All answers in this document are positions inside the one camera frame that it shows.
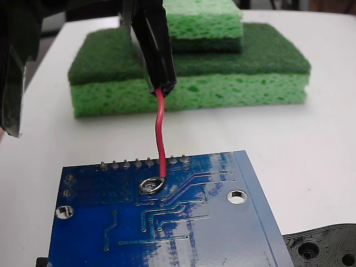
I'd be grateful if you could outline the small green scouring sponge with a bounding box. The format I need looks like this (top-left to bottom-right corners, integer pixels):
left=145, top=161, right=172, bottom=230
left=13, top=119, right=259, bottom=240
left=162, top=0, right=244, bottom=55

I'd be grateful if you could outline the large green scouring sponge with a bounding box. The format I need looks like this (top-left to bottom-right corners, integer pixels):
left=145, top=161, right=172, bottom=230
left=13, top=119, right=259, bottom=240
left=68, top=22, right=312, bottom=118

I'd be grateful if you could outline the blue printed circuit board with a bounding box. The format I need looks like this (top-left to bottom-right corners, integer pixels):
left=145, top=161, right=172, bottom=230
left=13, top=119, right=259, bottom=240
left=46, top=150, right=295, bottom=267

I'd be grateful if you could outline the black plastic fixture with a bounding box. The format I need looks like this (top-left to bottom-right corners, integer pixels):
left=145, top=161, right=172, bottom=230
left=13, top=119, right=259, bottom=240
left=35, top=222, right=356, bottom=267

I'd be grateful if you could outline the red wire with metal loop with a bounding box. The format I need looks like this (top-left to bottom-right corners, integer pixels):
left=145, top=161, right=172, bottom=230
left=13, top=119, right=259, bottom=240
left=139, top=87, right=168, bottom=195

